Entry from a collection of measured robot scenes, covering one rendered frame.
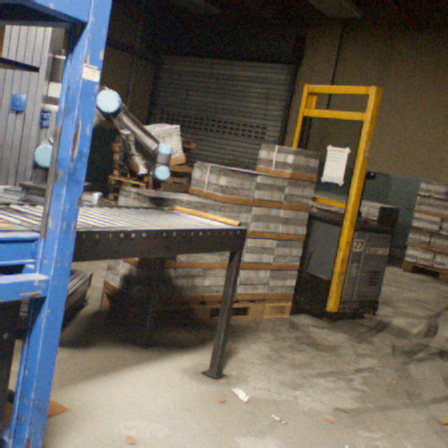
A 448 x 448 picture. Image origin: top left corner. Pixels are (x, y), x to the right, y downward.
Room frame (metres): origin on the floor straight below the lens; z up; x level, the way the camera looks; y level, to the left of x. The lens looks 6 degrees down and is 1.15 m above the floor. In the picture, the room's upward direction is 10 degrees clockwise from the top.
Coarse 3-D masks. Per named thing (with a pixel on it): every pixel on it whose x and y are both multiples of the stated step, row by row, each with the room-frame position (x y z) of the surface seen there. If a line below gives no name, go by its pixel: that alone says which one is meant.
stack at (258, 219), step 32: (128, 192) 3.76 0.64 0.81; (160, 192) 3.91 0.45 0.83; (224, 224) 3.98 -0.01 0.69; (256, 224) 4.17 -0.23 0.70; (192, 256) 3.84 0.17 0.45; (224, 256) 4.01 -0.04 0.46; (256, 256) 4.20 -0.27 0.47; (128, 288) 3.63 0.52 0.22; (160, 288) 3.70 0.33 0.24; (192, 288) 3.86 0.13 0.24; (256, 288) 4.24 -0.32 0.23; (128, 320) 3.57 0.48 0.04; (160, 320) 3.74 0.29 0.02; (192, 320) 3.89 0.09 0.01
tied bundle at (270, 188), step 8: (256, 176) 4.15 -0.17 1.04; (264, 176) 4.15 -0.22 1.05; (272, 176) 4.21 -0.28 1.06; (256, 184) 4.14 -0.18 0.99; (264, 184) 4.17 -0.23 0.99; (272, 184) 4.23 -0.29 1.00; (280, 184) 4.27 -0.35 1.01; (256, 192) 4.13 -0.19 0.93; (264, 192) 4.17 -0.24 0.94; (272, 192) 4.23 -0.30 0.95; (280, 192) 4.29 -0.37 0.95; (272, 200) 4.24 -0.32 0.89; (280, 200) 4.29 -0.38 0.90
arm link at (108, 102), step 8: (104, 96) 3.03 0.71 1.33; (112, 96) 3.04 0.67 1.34; (104, 104) 3.02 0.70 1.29; (112, 104) 3.04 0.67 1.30; (120, 104) 3.08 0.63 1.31; (96, 112) 3.04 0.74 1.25; (104, 112) 3.04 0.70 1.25; (112, 112) 3.08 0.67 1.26; (96, 120) 3.06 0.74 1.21; (48, 144) 3.00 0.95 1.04; (40, 152) 2.98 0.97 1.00; (48, 152) 2.98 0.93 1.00; (40, 160) 2.98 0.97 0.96; (48, 160) 2.99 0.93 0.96
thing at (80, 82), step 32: (96, 0) 1.74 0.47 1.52; (96, 32) 1.76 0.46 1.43; (64, 64) 1.77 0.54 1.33; (96, 64) 1.77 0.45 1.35; (64, 96) 1.76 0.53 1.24; (96, 96) 1.79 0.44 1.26; (64, 128) 1.75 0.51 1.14; (64, 160) 1.74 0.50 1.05; (64, 192) 1.73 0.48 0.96; (64, 224) 1.75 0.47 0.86; (64, 256) 1.76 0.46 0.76; (64, 288) 1.78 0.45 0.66; (32, 320) 1.77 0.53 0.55; (32, 352) 1.75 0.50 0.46; (32, 384) 1.74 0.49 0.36; (32, 416) 1.74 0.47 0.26
